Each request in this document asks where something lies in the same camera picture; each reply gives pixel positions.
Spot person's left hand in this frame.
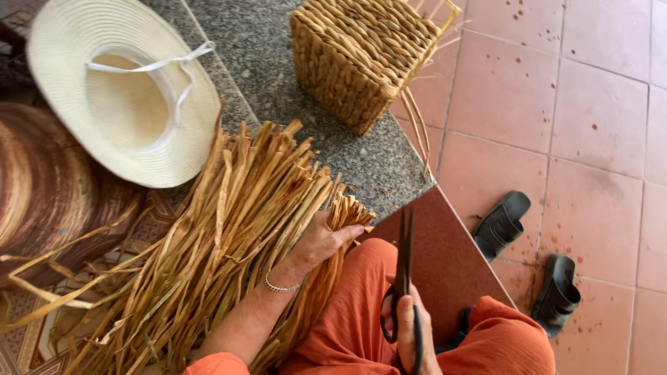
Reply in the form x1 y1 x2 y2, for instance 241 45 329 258
285 210 366 280

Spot person's right hand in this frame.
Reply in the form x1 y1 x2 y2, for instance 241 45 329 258
380 273 444 375

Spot small bundle of dried reeds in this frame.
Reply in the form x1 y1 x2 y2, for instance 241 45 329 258
250 192 376 375

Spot black scissors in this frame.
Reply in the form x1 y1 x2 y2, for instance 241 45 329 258
379 207 424 375

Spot person's orange trousers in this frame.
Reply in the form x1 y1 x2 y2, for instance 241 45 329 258
279 239 557 375

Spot large pile of dried reed strips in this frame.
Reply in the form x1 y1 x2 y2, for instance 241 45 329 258
0 117 346 375

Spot black rubber sandal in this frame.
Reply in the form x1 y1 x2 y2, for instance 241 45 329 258
471 190 532 264
530 253 582 338

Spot person's orange sleeve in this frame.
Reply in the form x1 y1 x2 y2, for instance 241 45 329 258
182 352 251 375

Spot patterned floor mat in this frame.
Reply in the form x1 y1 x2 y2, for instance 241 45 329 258
0 187 180 375

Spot woven reed basket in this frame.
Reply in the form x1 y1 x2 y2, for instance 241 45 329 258
290 0 470 180

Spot brown striped woven mat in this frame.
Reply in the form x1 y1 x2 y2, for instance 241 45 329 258
0 101 148 290

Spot silver bracelet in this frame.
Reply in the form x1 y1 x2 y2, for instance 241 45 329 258
263 272 302 294

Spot cream straw hat white strap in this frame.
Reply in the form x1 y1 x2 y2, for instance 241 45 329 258
27 0 222 189

